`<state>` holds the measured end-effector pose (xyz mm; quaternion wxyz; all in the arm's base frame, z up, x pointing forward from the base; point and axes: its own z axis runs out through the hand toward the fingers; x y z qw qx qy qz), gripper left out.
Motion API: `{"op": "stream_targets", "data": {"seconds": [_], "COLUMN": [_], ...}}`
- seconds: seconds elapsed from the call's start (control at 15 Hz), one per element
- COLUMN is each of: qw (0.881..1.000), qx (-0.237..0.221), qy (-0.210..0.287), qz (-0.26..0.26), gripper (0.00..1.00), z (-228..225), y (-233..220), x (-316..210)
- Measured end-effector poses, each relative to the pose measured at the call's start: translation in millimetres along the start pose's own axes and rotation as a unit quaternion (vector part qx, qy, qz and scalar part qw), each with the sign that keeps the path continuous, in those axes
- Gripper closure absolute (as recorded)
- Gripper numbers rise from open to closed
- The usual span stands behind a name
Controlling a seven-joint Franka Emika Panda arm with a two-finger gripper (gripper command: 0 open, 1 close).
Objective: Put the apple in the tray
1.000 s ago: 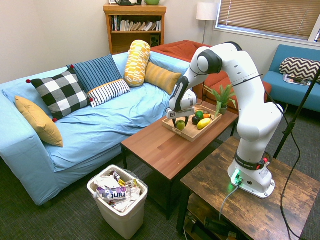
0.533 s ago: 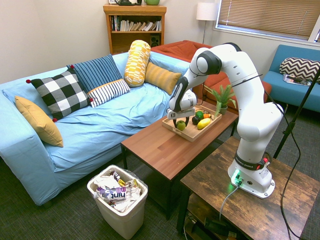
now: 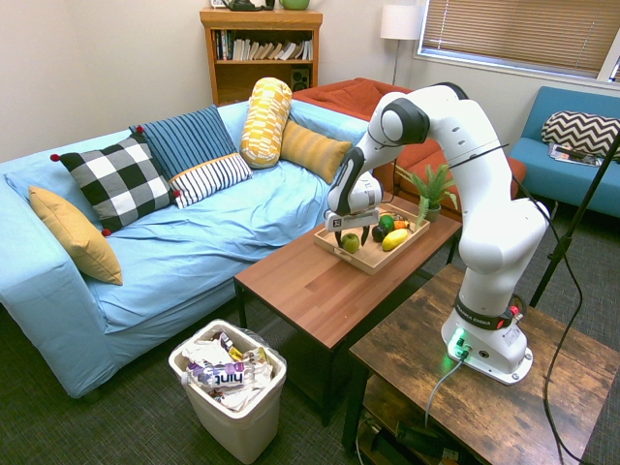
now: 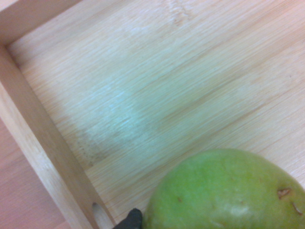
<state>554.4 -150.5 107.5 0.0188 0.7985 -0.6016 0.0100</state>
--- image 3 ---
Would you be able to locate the yellow white patterned bolster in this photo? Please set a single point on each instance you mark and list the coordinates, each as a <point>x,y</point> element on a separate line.
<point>264,121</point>

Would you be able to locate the orange armchair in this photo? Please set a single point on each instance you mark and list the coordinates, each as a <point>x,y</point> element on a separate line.
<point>349,94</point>

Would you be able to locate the green vase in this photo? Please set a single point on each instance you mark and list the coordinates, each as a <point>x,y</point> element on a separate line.
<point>294,4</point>

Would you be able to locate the brown spotted banana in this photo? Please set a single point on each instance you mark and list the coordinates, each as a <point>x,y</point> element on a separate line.
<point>401,216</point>

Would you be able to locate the green fern plant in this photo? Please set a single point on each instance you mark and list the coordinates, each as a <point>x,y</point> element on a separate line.
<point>432,186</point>

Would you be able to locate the green avocado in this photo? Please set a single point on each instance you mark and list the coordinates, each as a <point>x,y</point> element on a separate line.
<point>386,222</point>

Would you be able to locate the dark plant pot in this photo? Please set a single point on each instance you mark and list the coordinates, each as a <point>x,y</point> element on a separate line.
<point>433,213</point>

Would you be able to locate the rustic brown robot table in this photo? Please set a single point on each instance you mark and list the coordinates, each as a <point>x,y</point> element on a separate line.
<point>436,387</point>

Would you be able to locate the teal blue couch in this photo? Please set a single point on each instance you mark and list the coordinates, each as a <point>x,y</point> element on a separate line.
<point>557,169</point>

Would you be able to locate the plastic bottle purple label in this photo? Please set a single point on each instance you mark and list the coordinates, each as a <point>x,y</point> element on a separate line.
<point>223,377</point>

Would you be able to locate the black white chevron pillow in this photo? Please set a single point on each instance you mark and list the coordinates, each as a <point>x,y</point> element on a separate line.
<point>581,131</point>

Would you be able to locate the black box under table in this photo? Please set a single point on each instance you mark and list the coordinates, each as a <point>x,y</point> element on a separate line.
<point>421,436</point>

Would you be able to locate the small orange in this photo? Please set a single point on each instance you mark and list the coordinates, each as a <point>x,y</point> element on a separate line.
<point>400,225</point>

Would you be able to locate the green apple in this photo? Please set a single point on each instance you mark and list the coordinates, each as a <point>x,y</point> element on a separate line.
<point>350,242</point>

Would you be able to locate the black round fruit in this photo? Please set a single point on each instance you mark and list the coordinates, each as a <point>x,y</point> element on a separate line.
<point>378,233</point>

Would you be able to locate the brown window blinds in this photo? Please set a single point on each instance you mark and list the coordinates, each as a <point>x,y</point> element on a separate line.
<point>508,29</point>

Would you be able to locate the stack of magazines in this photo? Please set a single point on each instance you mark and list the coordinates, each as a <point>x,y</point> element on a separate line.
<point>567,152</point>

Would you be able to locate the black camera stand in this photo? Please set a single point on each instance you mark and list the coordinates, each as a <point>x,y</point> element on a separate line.
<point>571,232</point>

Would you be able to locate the blue striped pillow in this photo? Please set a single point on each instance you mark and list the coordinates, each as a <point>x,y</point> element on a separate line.
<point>189,135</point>

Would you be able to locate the crumpled white paper trash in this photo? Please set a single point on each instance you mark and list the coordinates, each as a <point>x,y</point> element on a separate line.
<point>203,351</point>

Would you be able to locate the yellow oblong fruit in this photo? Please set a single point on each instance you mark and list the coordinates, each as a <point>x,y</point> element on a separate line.
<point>394,239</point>

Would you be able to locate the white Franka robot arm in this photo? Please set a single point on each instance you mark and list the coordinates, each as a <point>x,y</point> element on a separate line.
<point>484,194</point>

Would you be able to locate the black object on shelf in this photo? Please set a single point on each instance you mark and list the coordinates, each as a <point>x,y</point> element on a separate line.
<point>247,5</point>

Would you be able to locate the black speaker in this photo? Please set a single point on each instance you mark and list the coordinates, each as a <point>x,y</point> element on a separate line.
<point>300,79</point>

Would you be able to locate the wooden tray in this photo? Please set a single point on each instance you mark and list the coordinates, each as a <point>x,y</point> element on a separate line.
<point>382,261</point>

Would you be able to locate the black white checkered pillow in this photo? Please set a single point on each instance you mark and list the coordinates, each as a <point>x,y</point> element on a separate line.
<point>116,184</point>

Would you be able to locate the white navy striped pillow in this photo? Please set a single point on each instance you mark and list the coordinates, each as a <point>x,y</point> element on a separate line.
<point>208,179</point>

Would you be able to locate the light blue sofa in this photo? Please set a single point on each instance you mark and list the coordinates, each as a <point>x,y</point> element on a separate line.
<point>194,252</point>

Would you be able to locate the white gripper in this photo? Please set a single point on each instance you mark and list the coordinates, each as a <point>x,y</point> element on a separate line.
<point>353,219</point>

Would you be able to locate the wooden bookshelf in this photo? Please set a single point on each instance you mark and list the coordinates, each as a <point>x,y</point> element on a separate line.
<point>261,77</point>

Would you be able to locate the beige trash bin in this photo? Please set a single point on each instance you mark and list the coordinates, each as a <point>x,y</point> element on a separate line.
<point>242,431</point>

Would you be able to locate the reddish wooden coffee table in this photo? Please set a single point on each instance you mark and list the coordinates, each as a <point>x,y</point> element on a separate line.
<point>310,300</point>

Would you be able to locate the row of books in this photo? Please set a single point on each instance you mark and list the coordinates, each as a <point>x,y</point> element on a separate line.
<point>261,51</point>

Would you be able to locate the white shade floor lamp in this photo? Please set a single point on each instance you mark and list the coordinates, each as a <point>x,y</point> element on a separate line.
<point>401,21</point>

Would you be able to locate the plain mustard pillow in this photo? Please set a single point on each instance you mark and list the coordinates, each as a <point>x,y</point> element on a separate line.
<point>72,232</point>

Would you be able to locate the striped mustard pillow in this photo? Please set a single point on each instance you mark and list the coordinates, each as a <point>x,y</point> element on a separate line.
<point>315,147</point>

